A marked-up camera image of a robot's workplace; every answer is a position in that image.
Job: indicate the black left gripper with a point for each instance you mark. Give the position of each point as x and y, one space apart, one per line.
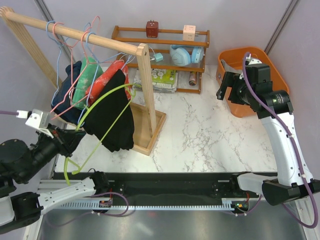
67 140

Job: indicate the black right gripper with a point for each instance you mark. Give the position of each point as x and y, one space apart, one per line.
233 80

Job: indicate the lime green hanger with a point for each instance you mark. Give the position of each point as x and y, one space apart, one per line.
101 117

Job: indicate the grey trousers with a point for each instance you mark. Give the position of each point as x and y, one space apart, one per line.
228 68

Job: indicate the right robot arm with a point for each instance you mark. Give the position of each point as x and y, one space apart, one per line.
293 176

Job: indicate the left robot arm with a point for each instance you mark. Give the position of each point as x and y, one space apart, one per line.
19 163

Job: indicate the small brown bottle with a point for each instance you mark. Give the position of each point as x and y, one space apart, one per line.
192 78

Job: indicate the black garment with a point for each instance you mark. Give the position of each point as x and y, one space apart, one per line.
121 135

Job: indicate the blue headphones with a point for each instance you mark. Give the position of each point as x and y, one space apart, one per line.
183 55

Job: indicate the pink power cube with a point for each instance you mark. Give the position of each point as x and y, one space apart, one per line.
189 33

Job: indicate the green patterned garment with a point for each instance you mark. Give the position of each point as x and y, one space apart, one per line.
89 72

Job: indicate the brown wooden shelf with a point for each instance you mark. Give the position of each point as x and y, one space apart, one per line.
168 51

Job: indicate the wooden clothes rack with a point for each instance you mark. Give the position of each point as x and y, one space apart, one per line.
148 121

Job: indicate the mint green charger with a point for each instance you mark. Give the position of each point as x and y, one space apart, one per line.
157 56

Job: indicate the red patterned garment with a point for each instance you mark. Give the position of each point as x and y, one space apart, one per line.
104 78

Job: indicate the dark red power cube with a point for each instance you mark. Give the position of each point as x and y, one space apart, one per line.
152 29

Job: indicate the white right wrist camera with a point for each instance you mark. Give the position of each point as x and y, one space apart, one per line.
252 61

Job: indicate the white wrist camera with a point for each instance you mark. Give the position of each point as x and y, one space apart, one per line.
39 120
252 61

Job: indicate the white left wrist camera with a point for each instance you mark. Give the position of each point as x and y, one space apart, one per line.
39 120

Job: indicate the blue wire hanger right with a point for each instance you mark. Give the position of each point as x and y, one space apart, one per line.
90 51

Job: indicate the blue wire hanger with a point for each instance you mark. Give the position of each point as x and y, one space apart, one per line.
60 44
90 51

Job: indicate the pink wire hanger right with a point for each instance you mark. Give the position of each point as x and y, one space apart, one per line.
84 44

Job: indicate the blue wire hanger left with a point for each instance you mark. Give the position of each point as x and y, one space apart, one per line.
60 44

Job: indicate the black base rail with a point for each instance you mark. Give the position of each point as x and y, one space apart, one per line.
176 189

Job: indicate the grey slotted cable duct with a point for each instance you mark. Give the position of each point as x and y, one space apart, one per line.
105 203

